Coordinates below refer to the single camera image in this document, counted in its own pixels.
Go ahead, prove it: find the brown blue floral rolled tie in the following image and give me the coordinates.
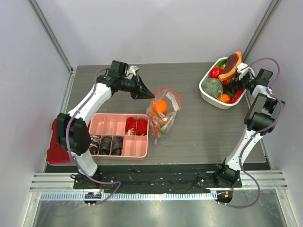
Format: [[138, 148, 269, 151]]
[[99, 136, 112, 155]]

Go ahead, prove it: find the toy watermelon slice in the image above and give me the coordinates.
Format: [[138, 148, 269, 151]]
[[147, 110, 161, 138]]

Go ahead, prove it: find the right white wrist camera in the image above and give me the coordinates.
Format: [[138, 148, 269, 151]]
[[236, 62, 249, 80]]

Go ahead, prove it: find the white slotted cable duct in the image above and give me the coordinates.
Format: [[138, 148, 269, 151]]
[[40, 191, 217, 201]]

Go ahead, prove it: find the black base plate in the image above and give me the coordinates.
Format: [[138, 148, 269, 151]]
[[45, 163, 270, 193]]

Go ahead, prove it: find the red folded sock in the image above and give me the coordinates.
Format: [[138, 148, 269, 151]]
[[136, 119, 148, 136]]

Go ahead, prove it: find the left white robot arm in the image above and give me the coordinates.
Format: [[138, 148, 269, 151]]
[[56, 60, 154, 189]]

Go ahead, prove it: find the small toy orange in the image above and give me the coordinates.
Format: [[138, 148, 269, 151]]
[[218, 93, 231, 104]]

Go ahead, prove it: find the red folded cloth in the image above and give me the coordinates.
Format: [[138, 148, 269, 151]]
[[46, 119, 70, 165]]

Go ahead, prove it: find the toy green onion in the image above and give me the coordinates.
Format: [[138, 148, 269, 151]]
[[160, 118, 174, 135]]

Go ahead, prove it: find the rose pattern rolled tie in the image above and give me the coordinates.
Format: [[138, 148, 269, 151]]
[[89, 135, 101, 155]]

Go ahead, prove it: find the toy orange fruit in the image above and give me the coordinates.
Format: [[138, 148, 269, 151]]
[[155, 100, 167, 113]]

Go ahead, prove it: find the clear orange zip top bag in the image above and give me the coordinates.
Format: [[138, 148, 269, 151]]
[[146, 87, 183, 145]]

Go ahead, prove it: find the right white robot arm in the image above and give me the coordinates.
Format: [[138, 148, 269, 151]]
[[213, 69, 285, 187]]

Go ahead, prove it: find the toy green pepper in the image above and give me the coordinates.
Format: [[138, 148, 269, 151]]
[[214, 59, 227, 69]]

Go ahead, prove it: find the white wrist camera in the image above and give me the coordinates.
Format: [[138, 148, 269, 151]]
[[126, 66, 139, 79], [236, 62, 249, 80]]

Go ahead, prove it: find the red sock with white trim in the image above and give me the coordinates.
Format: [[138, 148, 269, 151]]
[[125, 117, 137, 136]]

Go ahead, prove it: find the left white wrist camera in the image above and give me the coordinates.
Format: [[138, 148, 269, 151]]
[[126, 66, 139, 79]]

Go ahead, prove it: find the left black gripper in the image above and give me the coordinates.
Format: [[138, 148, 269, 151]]
[[119, 74, 154, 100]]

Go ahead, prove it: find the toy red apple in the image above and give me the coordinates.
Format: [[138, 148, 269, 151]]
[[209, 67, 223, 79]]

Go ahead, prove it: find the toy red chili pepper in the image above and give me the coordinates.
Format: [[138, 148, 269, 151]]
[[230, 89, 245, 104]]

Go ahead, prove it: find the toy green melon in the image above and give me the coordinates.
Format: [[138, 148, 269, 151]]
[[202, 78, 223, 99]]

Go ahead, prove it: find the pink divided organizer box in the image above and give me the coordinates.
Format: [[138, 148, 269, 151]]
[[89, 113, 149, 160]]

